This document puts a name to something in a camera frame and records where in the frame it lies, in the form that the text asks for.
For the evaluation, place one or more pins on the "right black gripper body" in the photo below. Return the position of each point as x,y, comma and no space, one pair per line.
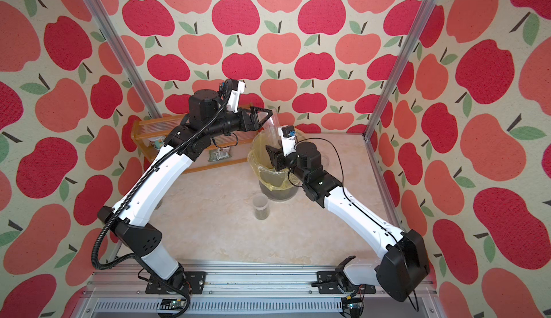
283,161

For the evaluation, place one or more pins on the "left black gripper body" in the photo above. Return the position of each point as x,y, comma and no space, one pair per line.
232,121

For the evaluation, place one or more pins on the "tall clear jar with beans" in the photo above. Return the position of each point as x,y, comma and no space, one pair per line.
271,129

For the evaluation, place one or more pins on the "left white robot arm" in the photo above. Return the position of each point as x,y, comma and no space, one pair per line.
129,218

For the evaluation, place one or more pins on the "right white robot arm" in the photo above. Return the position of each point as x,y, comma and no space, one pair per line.
403,255

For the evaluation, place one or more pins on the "short clear jar with beans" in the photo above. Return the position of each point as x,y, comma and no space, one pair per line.
261,207

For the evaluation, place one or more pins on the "grey bin with yellow bag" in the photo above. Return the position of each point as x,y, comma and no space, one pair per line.
273,184

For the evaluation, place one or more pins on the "orange wooden shelf rack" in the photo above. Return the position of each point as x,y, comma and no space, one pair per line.
195,133

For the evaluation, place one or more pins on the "green packet on shelf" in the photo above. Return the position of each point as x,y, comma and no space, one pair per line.
219,154

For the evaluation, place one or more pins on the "white printed cup on shelf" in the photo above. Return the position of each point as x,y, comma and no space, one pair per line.
157,142

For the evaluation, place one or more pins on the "small circuit board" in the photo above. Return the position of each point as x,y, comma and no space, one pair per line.
173,304

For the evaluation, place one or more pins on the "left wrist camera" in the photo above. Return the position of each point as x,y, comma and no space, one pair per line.
230,91

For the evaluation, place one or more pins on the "left aluminium frame post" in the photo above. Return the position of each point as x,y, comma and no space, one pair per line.
124,57

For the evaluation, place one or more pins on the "aluminium frame post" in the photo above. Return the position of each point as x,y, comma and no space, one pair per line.
409,45
124,57

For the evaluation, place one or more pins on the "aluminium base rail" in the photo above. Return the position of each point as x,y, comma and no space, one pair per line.
227,289

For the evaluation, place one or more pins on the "right aluminium frame post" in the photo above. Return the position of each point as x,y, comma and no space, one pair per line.
409,45

